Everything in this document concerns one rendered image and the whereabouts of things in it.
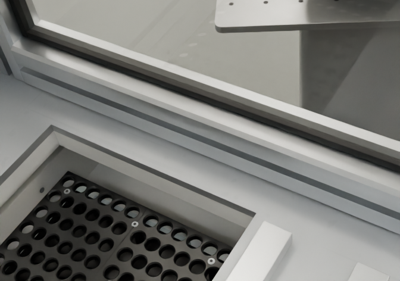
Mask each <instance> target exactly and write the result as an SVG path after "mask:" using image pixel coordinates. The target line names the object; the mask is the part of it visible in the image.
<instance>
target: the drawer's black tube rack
mask: <svg viewBox="0 0 400 281"><path fill-rule="evenodd" d="M54 195H61V198H60V199H59V200H58V201H56V202H51V201H50V199H51V198H52V197H53V196H54ZM63 203H65V204H64V205H63ZM147 209H148V208H146V210H147ZM41 210H47V211H48V212H47V214H46V215H45V216H43V217H36V215H37V213H38V212H39V211H41ZM146 210H145V211H144V212H143V213H142V215H141V216H140V217H139V218H138V220H137V221H134V222H133V223H131V222H129V221H127V220H125V219H123V218H121V217H119V216H117V215H115V214H113V213H111V212H109V211H107V210H104V209H102V208H100V207H98V206H96V205H94V204H92V203H90V202H88V201H85V200H84V199H81V198H79V197H78V196H75V195H73V194H72V193H70V190H69V189H66V190H63V189H61V188H59V187H57V186H54V187H53V188H52V189H51V190H50V191H49V192H48V193H47V194H46V195H45V196H44V197H43V199H42V200H41V201H40V202H39V203H38V204H37V206H35V207H34V209H32V211H31V212H30V213H29V214H28V215H27V216H26V218H25V219H24V220H23V221H22V222H21V223H20V224H19V225H18V226H17V227H16V228H15V230H14V231H13V232H12V233H11V234H10V235H9V237H7V238H6V240H4V241H3V243H2V244H1V245H0V258H4V262H3V263H2V264H1V265H0V281H212V280H213V278H214V277H215V276H216V274H217V273H218V271H219V269H220V268H221V266H220V265H218V264H216V263H215V259H213V258H210V259H209V260H208V259H206V258H204V257H202V256H200V255H198V254H195V253H193V252H191V251H189V250H187V249H185V248H183V247H181V246H179V245H176V244H175V243H172V242H170V241H168V240H166V239H164V238H162V237H160V236H158V235H156V234H154V233H152V232H150V231H148V230H146V229H144V228H142V227H139V226H138V221H139V220H140V218H141V217H142V216H143V215H144V213H145V212H146ZM50 218H51V219H50ZM29 225H32V226H33V230H32V231H31V232H29V233H22V230H23V229H24V228H25V227H26V226H29ZM36 235H37V236H36ZM35 236H36V237H35ZM15 241H17V242H19V245H18V247H16V248H15V249H12V250H9V249H7V248H8V245H9V244H10V243H11V242H15ZM22 250H24V251H23V252H22V253H21V251H22ZM7 267H8V268H7ZM6 269H7V270H6ZM5 270H6V271H5Z"/></svg>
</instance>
